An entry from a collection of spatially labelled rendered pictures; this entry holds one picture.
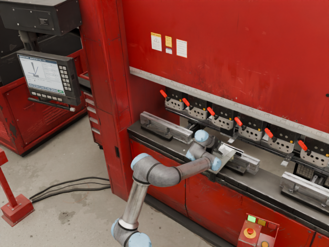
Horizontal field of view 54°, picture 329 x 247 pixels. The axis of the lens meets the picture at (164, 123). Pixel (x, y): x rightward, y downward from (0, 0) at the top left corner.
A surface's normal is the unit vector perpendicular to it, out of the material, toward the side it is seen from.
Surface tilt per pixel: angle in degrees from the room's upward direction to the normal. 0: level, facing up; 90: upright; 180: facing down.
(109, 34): 90
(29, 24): 90
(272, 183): 0
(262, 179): 0
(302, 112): 90
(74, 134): 0
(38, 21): 90
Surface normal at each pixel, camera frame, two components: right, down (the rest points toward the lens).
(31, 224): -0.04, -0.81
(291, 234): -0.62, 0.48
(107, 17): 0.78, 0.34
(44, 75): -0.41, 0.55
